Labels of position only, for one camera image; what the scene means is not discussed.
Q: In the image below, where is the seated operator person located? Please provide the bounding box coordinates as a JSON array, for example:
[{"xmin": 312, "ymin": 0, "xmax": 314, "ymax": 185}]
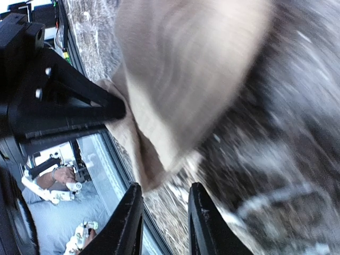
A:
[{"xmin": 22, "ymin": 182, "xmax": 109, "ymax": 254}]

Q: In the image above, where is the tan brown sock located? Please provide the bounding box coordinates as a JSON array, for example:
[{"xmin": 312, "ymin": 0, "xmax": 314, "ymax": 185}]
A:
[{"xmin": 97, "ymin": 1, "xmax": 274, "ymax": 192}]

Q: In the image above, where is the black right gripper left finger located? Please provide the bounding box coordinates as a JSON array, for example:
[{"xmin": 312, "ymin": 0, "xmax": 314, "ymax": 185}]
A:
[{"xmin": 80, "ymin": 183, "xmax": 143, "ymax": 255}]

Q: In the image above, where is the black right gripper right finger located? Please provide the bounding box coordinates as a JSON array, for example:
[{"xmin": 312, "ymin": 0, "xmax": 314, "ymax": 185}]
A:
[{"xmin": 188, "ymin": 182, "xmax": 252, "ymax": 254}]

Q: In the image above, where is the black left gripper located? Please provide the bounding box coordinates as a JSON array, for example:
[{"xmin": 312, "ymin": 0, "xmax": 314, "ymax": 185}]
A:
[{"xmin": 1, "ymin": 13, "xmax": 125, "ymax": 164}]

